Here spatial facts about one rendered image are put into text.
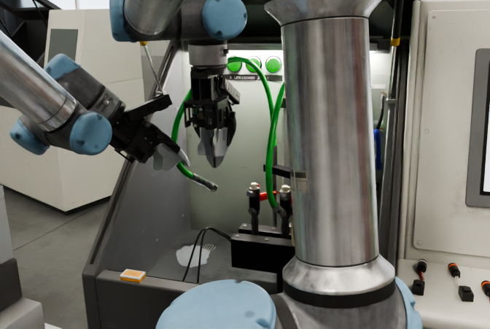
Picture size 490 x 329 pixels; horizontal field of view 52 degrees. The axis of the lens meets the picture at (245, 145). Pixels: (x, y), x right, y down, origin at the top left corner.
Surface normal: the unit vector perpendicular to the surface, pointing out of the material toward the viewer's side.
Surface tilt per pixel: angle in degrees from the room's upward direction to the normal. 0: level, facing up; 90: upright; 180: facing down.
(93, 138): 90
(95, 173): 90
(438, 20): 76
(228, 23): 90
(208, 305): 7
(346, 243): 81
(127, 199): 90
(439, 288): 0
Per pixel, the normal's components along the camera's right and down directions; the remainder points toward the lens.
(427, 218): -0.30, 0.03
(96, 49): 0.77, 0.15
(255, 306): -0.15, -0.94
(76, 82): 0.59, -0.04
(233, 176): -0.30, 0.26
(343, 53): 0.22, 0.09
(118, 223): 0.95, 0.06
